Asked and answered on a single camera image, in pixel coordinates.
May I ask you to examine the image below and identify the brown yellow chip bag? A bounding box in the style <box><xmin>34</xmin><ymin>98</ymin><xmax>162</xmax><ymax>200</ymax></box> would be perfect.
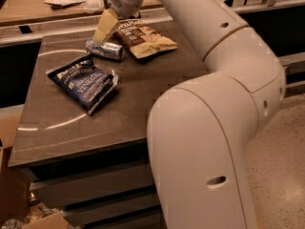
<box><xmin>114</xmin><ymin>19</ymin><xmax>177</xmax><ymax>59</ymax></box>

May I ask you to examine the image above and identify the wooden desk in background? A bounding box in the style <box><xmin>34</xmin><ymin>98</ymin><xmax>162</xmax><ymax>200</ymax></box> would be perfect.
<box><xmin>0</xmin><ymin>0</ymin><xmax>237</xmax><ymax>28</ymax></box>

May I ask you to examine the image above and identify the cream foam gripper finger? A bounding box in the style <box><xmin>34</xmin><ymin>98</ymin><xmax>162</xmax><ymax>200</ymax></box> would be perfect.
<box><xmin>92</xmin><ymin>9</ymin><xmax>118</xmax><ymax>45</ymax></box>

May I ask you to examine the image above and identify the blue salt vinegar chip bag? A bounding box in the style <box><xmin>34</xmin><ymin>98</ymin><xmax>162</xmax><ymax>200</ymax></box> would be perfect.
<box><xmin>46</xmin><ymin>53</ymin><xmax>120</xmax><ymax>115</ymax></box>

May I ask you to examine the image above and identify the silver blue redbull can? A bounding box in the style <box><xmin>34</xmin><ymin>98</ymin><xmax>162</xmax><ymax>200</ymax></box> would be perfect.
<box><xmin>85</xmin><ymin>39</ymin><xmax>124</xmax><ymax>60</ymax></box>

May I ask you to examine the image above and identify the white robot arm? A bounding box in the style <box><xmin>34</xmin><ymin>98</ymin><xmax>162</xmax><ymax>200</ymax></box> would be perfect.
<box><xmin>107</xmin><ymin>0</ymin><xmax>286</xmax><ymax>229</ymax></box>

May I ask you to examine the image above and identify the cardboard box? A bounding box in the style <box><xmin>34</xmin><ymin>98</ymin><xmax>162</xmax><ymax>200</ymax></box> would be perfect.
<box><xmin>0</xmin><ymin>114</ymin><xmax>69</xmax><ymax>229</ymax></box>

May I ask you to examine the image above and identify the grey drawer cabinet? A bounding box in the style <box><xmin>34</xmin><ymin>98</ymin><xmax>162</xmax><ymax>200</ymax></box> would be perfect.
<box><xmin>9</xmin><ymin>21</ymin><xmax>204</xmax><ymax>229</ymax></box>

